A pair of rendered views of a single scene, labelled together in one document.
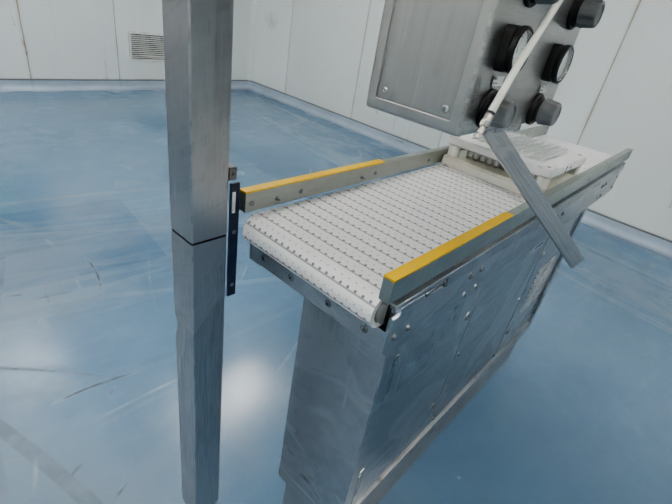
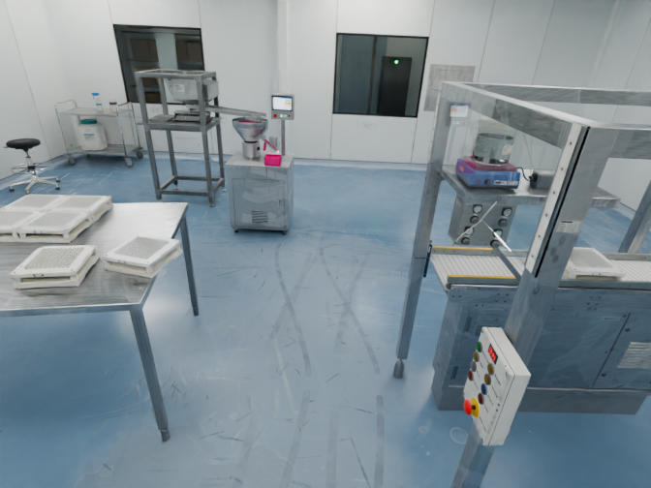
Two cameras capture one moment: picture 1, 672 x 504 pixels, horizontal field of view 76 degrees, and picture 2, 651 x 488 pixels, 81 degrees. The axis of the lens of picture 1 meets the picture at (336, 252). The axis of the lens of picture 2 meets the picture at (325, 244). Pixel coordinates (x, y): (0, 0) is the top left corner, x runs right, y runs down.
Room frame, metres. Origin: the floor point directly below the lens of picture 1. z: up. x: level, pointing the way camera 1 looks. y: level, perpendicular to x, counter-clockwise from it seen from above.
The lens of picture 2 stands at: (-0.94, -0.83, 1.83)
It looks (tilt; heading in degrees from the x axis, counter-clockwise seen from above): 28 degrees down; 50
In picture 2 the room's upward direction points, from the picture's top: 3 degrees clockwise
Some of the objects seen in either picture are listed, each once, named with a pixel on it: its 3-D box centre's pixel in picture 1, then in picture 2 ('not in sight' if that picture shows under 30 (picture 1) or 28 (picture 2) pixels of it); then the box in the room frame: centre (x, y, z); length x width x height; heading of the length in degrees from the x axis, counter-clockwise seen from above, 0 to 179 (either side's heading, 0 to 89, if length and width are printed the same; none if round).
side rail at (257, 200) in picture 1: (457, 150); (558, 254); (1.10, -0.26, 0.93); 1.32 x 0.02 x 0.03; 142
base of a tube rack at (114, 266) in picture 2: not in sight; (144, 259); (-0.61, 0.91, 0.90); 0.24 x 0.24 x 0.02; 38
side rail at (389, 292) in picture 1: (564, 189); (591, 283); (0.93, -0.47, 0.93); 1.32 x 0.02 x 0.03; 142
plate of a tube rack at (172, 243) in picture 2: not in sight; (142, 249); (-0.61, 0.91, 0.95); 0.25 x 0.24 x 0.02; 38
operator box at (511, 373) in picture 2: not in sight; (493, 385); (-0.12, -0.56, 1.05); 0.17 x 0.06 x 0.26; 52
